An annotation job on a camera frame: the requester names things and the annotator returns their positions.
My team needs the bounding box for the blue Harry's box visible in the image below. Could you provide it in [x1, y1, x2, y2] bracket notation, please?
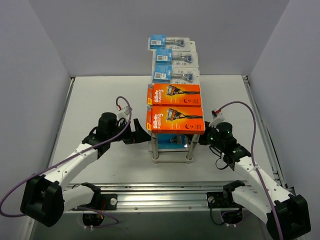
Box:
[157, 133, 189, 153]

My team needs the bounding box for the orange Fusion5 razor box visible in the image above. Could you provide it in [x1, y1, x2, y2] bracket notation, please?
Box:
[146, 106, 205, 135]
[146, 83, 202, 107]

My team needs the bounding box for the clear blue-card razor blister pack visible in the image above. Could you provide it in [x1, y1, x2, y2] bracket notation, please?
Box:
[151, 64, 200, 84]

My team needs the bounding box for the Gillette SkinGuard blister pack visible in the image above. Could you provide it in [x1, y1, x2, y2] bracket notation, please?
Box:
[152, 48, 199, 68]

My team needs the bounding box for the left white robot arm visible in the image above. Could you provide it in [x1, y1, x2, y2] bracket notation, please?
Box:
[20, 112, 151, 227]

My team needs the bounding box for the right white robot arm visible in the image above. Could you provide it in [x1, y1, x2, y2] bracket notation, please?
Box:
[199, 122, 311, 240]

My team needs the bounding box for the white two-tier shelf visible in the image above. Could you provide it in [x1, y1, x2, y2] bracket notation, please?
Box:
[147, 37, 205, 165]

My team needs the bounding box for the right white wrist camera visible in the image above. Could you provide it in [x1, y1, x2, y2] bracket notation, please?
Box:
[208, 109, 225, 128]

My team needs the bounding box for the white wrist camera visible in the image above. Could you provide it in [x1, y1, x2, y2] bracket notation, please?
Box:
[116, 105, 131, 119]
[208, 109, 225, 128]

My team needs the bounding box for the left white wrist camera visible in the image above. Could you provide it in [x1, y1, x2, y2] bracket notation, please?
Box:
[116, 105, 131, 119]

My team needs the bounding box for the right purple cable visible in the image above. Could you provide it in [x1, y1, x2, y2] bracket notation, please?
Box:
[219, 101, 285, 240]

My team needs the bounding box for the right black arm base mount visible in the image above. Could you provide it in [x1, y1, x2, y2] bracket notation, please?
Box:
[206, 191, 241, 209]

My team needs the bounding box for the aluminium mounting rail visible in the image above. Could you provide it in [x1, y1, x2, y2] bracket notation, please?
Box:
[100, 181, 227, 213]

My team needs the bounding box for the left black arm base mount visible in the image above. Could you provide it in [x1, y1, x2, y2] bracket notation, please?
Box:
[89, 193, 118, 211]

